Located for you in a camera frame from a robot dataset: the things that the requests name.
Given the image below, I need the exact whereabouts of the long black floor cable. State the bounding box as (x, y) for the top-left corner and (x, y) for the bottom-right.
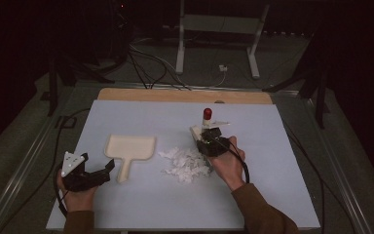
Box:
(0, 107), (92, 234)
(282, 121), (326, 234)

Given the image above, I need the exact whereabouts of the thin white plug cable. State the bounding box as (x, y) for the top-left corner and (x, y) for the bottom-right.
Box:
(206, 69), (228, 89)

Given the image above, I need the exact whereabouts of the long white floor cable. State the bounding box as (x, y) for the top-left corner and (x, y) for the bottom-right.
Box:
(129, 43), (193, 92)

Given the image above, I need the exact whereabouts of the metal floor rail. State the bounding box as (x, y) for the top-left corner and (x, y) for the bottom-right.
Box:
(0, 84), (79, 234)
(300, 92), (374, 234)

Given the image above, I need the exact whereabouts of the hand-held gripper cable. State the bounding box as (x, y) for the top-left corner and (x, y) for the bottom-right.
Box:
(54, 165), (71, 218)
(219, 137), (251, 185)

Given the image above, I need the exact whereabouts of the black tripod stand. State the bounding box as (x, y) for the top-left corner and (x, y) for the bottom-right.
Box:
(40, 54), (117, 117)
(262, 32), (331, 130)

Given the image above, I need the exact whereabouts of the person's left hand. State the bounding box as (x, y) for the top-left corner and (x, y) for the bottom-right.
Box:
(56, 169), (98, 214)

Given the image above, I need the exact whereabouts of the pale blue table mat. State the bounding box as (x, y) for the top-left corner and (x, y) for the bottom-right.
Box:
(46, 99), (321, 231)

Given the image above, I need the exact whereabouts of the black floor cable bundle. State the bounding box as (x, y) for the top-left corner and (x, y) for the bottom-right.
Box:
(127, 42), (169, 91)

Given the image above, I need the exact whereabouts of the person's right hand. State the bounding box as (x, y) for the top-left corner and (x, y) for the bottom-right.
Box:
(206, 136), (246, 192)

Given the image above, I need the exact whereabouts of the left hand-held gripper cable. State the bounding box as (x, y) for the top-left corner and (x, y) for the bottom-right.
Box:
(54, 165), (71, 218)

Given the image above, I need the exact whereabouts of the cream brush with red tip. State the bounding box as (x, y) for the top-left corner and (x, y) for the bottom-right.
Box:
(189, 107), (215, 173)

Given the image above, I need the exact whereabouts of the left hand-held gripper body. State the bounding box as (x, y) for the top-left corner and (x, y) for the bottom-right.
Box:
(60, 151), (111, 193)

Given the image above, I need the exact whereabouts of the right hand-held gripper cable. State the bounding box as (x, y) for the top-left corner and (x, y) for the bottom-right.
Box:
(219, 137), (251, 185)

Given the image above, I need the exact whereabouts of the dark equipment rack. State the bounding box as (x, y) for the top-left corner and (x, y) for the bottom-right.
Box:
(87, 0), (134, 66)

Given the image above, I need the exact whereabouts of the pile of white paper scraps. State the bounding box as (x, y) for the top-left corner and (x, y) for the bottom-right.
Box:
(158, 146), (211, 184)

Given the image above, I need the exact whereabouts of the white metal stand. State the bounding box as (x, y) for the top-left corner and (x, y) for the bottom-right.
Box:
(174, 0), (271, 80)

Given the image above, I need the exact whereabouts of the cream plastic dustpan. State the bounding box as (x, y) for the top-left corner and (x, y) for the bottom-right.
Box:
(103, 134), (157, 184)

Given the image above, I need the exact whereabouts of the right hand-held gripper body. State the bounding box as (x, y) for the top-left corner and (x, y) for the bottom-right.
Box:
(197, 120), (232, 158)

